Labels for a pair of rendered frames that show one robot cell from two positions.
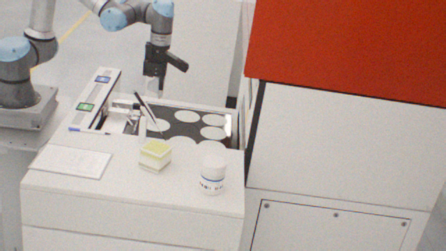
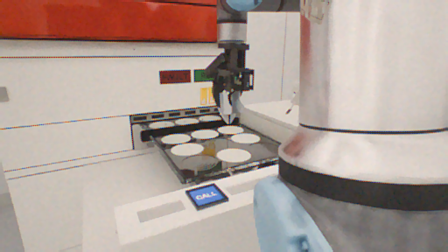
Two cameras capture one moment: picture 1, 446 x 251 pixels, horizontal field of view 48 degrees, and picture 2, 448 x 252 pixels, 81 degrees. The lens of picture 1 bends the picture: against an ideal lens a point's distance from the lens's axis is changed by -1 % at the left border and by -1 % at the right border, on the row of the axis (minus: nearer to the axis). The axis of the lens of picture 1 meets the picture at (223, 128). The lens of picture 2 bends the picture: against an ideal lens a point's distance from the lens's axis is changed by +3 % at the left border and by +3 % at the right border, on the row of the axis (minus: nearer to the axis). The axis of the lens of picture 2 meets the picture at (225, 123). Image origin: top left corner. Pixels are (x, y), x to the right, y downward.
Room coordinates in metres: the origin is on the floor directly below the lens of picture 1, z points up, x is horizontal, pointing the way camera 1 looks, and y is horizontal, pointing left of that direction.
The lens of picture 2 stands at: (1.99, 0.87, 1.20)
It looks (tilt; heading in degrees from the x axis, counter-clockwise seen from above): 16 degrees down; 245
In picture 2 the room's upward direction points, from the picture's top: straight up
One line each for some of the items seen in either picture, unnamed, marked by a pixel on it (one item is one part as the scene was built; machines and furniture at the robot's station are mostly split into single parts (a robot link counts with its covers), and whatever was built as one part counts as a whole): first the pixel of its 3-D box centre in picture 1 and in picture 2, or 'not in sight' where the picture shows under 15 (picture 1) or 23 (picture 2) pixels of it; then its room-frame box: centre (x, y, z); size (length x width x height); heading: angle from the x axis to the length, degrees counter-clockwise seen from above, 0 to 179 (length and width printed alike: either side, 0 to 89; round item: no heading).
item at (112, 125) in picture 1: (113, 129); not in sight; (1.64, 0.41, 0.87); 0.36 x 0.08 x 0.03; 3
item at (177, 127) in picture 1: (185, 129); (218, 143); (1.67, 0.14, 0.90); 0.34 x 0.34 x 0.01; 3
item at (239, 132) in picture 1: (240, 136); (191, 128); (1.70, -0.07, 0.89); 0.44 x 0.02 x 0.10; 3
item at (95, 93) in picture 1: (93, 109); (269, 211); (1.72, 0.51, 0.89); 0.55 x 0.09 x 0.14; 3
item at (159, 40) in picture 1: (160, 38); (233, 34); (1.69, 0.27, 1.23); 0.08 x 0.08 x 0.05
